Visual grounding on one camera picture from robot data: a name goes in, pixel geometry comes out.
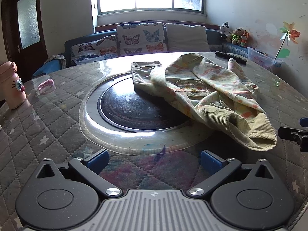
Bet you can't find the yellow patterned corduroy jacket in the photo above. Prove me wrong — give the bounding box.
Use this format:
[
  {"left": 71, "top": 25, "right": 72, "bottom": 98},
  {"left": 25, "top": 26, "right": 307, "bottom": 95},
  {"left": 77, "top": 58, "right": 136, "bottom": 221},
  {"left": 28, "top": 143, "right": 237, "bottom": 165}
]
[{"left": 131, "top": 52, "right": 278, "bottom": 151}]

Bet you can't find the colourful paper pinwheel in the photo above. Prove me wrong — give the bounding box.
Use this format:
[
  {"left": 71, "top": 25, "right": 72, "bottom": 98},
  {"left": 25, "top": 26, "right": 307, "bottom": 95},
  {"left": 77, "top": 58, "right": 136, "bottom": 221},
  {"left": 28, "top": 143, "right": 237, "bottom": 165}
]
[{"left": 274, "top": 21, "right": 301, "bottom": 59}]

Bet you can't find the orange plush fox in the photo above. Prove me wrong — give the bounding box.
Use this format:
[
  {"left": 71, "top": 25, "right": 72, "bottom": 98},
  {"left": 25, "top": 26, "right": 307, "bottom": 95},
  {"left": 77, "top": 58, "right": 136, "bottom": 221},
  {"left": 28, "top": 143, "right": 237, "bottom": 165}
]
[{"left": 239, "top": 30, "right": 250, "bottom": 48}]

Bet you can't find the plain white cushion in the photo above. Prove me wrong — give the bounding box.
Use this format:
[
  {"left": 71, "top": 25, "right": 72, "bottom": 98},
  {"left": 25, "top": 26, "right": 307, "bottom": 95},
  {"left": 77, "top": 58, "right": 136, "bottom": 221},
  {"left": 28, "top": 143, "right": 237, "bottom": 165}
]
[{"left": 166, "top": 23, "right": 211, "bottom": 53}]

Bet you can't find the long black remote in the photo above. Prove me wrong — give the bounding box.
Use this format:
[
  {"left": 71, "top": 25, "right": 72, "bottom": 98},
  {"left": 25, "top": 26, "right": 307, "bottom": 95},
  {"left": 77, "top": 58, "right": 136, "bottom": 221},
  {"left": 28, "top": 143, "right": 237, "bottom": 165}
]
[{"left": 215, "top": 51, "right": 248, "bottom": 65}]

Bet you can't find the blue sofa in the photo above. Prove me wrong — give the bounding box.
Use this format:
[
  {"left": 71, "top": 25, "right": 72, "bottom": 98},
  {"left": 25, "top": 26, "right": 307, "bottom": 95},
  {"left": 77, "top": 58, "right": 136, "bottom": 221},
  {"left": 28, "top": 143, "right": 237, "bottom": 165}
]
[{"left": 32, "top": 24, "right": 251, "bottom": 77}]

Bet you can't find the pink cartoon-face bottle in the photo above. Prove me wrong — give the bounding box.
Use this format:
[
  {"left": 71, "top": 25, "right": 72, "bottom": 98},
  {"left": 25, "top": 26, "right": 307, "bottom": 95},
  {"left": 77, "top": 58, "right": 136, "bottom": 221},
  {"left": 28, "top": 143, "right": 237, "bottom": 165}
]
[{"left": 0, "top": 61, "right": 26, "bottom": 109}]

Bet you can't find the brown plush bear green vest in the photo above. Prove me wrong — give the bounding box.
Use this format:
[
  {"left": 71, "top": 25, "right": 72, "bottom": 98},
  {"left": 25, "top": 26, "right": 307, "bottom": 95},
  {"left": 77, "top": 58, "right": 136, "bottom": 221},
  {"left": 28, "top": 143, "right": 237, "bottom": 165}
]
[{"left": 231, "top": 28, "right": 243, "bottom": 46}]

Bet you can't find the grey folded blanket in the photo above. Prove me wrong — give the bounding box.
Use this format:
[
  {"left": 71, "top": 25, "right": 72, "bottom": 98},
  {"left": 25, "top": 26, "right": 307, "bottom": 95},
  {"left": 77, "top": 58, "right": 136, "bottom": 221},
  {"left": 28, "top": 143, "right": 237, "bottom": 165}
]
[{"left": 44, "top": 55, "right": 66, "bottom": 69}]

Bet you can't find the black and white plush cow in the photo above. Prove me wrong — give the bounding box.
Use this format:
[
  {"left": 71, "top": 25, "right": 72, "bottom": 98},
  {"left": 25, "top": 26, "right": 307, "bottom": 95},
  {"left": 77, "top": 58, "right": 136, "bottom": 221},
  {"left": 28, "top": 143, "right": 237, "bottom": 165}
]
[{"left": 219, "top": 21, "right": 232, "bottom": 42}]

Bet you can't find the round black cooktop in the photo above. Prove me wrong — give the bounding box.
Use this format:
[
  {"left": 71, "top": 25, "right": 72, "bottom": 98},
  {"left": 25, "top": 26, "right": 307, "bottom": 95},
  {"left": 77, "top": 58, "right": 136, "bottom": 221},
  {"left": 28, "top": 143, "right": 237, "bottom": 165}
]
[{"left": 84, "top": 73, "right": 196, "bottom": 135}]

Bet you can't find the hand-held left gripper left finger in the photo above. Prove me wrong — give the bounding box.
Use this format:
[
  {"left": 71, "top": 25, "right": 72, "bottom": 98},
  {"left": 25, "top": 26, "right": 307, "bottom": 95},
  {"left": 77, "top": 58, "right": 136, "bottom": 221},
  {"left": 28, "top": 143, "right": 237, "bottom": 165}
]
[{"left": 36, "top": 149, "right": 123, "bottom": 198}]

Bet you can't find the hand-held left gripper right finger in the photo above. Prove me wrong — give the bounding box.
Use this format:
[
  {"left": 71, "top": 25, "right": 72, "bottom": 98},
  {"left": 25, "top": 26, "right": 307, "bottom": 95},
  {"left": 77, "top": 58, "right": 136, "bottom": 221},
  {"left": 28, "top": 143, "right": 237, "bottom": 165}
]
[{"left": 187, "top": 149, "right": 275, "bottom": 198}]

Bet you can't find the small pink toy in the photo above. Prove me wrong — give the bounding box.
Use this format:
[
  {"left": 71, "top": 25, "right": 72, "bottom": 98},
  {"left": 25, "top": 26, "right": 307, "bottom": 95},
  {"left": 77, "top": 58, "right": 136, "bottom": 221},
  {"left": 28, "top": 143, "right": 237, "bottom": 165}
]
[{"left": 38, "top": 79, "right": 54, "bottom": 91}]

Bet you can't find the dark wooden glass-panel door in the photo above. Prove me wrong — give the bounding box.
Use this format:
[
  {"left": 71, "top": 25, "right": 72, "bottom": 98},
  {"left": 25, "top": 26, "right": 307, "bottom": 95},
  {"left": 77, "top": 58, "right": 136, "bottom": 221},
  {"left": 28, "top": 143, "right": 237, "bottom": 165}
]
[{"left": 1, "top": 0, "right": 49, "bottom": 82}]

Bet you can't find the flat butterfly print cushion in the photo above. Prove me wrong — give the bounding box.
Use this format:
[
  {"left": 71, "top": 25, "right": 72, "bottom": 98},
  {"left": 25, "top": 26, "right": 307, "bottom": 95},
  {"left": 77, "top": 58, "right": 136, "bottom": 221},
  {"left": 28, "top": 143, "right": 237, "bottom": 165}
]
[{"left": 70, "top": 35, "right": 121, "bottom": 66}]

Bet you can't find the large butterfly print cushion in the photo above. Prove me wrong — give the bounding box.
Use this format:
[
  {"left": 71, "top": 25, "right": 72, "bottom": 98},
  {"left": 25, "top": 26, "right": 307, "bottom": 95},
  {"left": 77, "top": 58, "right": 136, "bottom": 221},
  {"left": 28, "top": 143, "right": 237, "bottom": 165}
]
[{"left": 116, "top": 22, "right": 167, "bottom": 56}]

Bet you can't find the clear plastic storage box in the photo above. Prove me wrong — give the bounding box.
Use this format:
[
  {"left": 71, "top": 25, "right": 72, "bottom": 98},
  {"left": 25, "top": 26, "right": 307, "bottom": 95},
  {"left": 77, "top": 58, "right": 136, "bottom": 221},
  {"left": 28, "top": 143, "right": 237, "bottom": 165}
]
[{"left": 247, "top": 47, "right": 283, "bottom": 70}]

